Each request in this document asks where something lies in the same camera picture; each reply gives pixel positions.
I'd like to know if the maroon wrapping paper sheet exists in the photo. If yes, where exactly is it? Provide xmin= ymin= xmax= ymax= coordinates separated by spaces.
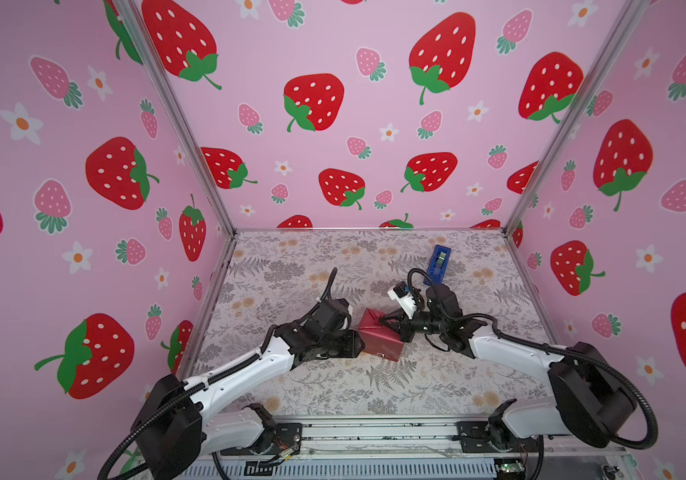
xmin=357 ymin=308 xmax=404 ymax=362

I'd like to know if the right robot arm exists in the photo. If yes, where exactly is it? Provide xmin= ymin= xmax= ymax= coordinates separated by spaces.
xmin=380 ymin=282 xmax=640 ymax=450

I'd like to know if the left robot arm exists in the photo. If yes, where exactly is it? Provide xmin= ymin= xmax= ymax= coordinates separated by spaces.
xmin=131 ymin=298 xmax=364 ymax=479

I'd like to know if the blue tape dispenser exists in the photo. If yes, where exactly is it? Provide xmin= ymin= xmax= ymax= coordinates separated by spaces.
xmin=424 ymin=244 xmax=451 ymax=285

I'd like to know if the floral table mat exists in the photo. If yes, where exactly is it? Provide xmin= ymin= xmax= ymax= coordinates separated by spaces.
xmin=194 ymin=230 xmax=548 ymax=417

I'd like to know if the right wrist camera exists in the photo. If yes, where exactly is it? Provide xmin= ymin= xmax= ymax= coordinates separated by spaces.
xmin=387 ymin=281 xmax=424 ymax=320

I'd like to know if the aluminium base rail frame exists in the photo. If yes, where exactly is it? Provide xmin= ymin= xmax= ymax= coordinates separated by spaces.
xmin=167 ymin=417 xmax=642 ymax=479

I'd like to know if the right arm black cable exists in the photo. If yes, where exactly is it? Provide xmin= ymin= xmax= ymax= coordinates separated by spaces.
xmin=405 ymin=267 xmax=659 ymax=451

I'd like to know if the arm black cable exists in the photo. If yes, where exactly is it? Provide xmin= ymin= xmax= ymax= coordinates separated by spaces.
xmin=96 ymin=266 xmax=339 ymax=480
xmin=405 ymin=267 xmax=659 ymax=451

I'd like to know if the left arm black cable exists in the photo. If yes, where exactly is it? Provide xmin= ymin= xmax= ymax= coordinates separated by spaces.
xmin=96 ymin=266 xmax=339 ymax=480

